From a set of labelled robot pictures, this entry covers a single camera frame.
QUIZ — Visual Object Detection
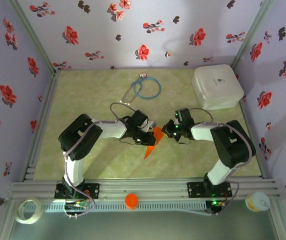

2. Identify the orange paper sheet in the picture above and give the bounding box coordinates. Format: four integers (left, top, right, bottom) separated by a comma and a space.
143, 126, 165, 160

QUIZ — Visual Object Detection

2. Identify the blue tube stethoscope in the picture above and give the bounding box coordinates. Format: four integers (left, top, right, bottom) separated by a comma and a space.
119, 72, 162, 105

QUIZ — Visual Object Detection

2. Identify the white lidded plastic box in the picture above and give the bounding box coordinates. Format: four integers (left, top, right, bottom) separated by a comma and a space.
191, 64, 245, 111

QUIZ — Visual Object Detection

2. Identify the orange plastic cap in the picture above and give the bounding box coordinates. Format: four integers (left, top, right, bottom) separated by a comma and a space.
124, 193, 139, 210

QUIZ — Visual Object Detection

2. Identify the yellow-white tape roll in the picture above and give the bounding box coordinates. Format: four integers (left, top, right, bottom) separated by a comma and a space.
245, 191, 271, 213

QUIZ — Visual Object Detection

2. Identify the clear tape roll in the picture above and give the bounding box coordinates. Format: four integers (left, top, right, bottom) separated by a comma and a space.
14, 198, 45, 225

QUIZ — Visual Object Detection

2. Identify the grey right arm cable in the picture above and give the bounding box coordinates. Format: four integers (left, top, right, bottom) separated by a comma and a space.
189, 107, 257, 216

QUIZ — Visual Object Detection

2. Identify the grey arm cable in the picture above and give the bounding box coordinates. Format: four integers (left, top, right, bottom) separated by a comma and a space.
189, 107, 257, 216
62, 102, 140, 220

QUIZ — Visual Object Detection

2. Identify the grey left arm cable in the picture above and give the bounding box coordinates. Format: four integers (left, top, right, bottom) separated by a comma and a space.
62, 102, 140, 220

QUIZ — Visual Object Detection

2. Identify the aluminium mounting rail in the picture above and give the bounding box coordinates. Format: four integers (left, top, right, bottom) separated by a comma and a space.
7, 177, 282, 201

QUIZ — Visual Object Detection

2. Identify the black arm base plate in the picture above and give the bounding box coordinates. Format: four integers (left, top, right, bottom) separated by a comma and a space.
187, 181, 233, 198
54, 182, 100, 200

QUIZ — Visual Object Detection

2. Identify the white slotted cable duct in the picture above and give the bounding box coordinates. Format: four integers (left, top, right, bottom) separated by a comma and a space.
42, 201, 207, 213

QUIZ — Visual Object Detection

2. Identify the aluminium side rail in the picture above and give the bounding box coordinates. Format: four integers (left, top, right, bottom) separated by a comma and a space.
19, 69, 61, 181
238, 99, 269, 180

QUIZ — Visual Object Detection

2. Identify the small circuit board with wires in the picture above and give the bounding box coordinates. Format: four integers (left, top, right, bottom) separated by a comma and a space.
64, 201, 88, 211
206, 198, 227, 216

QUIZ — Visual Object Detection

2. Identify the aluminium frame post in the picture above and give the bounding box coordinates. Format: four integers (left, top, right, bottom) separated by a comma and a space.
0, 199, 17, 240
270, 199, 286, 240
231, 0, 276, 70
7, 0, 60, 76

